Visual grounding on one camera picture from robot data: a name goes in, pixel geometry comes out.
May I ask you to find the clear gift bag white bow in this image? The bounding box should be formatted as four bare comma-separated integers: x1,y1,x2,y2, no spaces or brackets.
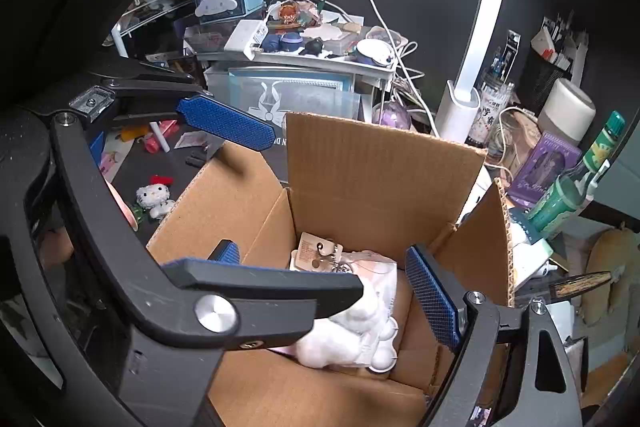
229,67,361,148

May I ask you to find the white cat plush red bow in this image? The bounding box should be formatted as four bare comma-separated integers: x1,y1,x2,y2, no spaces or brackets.
136,175,177,222

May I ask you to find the clear acrylic box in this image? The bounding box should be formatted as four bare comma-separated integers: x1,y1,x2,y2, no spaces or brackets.
184,24,236,55

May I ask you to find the grey plush toy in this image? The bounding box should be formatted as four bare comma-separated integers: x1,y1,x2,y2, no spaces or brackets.
292,279,393,370

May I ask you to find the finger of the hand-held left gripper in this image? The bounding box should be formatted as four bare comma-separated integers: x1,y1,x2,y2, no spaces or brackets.
49,111,365,353
69,76,277,154

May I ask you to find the white wire rack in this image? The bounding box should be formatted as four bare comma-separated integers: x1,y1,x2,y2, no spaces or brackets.
102,0,198,154

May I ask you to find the tan tag with keyring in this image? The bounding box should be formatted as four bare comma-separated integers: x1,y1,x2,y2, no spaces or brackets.
290,232,346,274

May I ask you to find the purple printed box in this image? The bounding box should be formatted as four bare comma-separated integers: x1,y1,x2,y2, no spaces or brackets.
510,132,583,208

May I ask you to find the orange pink snack packet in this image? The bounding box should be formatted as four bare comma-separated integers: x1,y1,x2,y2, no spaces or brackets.
350,249,399,308

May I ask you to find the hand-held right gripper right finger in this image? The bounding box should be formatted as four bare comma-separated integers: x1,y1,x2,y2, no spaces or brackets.
404,245,585,427

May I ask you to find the white pump bottle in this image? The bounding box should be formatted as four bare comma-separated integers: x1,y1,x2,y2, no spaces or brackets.
580,159,612,202

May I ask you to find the green glass bottle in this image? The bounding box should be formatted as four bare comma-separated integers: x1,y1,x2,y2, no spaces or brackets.
527,111,627,233

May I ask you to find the glass jar with pens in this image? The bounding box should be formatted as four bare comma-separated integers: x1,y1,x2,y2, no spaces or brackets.
465,29,521,148

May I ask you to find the small white packet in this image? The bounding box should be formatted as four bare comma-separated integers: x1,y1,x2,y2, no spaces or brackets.
175,130,211,150

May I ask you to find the black mesh pen holder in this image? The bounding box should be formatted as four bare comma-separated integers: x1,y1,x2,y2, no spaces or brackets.
520,49,576,115

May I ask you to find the brown patterned stick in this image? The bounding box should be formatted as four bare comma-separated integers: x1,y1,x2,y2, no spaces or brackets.
547,272,613,300

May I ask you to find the person's left hand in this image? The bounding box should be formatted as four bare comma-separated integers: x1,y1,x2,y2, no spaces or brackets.
37,184,140,270

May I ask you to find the purple glass globe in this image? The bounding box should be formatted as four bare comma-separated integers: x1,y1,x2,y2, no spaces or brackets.
372,102,413,130

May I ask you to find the brown cardboard box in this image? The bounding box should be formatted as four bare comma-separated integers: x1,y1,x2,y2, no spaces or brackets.
146,112,516,427

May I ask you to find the white teal carton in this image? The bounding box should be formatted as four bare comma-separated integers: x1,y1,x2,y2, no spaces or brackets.
510,207,556,288

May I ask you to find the tan plush cushion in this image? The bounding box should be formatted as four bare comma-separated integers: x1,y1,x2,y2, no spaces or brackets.
582,227,640,328

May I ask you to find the white cylinder humidifier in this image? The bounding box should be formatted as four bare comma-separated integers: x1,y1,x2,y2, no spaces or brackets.
537,78,597,145

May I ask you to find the orange-haired figurine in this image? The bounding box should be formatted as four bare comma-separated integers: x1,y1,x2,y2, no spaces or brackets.
267,2,313,30

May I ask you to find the bundle of pens and cards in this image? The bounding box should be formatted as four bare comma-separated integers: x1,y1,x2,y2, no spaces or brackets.
530,9,590,72

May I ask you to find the white power adapter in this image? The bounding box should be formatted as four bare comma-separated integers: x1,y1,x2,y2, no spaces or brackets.
223,19,271,60

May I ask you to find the pink bottle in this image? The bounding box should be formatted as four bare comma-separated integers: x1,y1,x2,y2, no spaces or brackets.
142,121,178,154

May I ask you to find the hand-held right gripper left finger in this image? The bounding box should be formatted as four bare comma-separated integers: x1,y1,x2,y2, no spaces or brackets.
115,239,241,427

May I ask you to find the dark blue toy hat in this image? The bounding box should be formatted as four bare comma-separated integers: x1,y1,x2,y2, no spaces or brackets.
260,32,303,54

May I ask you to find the white desk lamp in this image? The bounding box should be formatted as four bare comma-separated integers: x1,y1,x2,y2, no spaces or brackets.
435,0,516,142

